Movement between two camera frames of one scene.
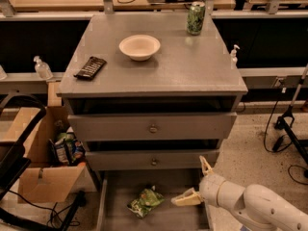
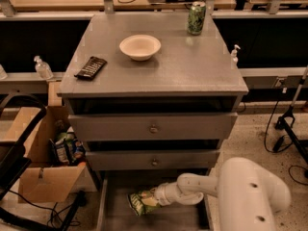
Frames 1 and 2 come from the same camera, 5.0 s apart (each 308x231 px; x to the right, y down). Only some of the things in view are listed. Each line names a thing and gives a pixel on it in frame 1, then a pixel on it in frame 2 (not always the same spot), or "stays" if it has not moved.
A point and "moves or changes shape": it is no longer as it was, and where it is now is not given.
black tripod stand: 282,122 stays
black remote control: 92,66 stays
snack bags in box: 66,150 stays
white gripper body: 210,187 to 161,193
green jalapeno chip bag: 147,199 moves or changes shape
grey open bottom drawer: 118,187 stays
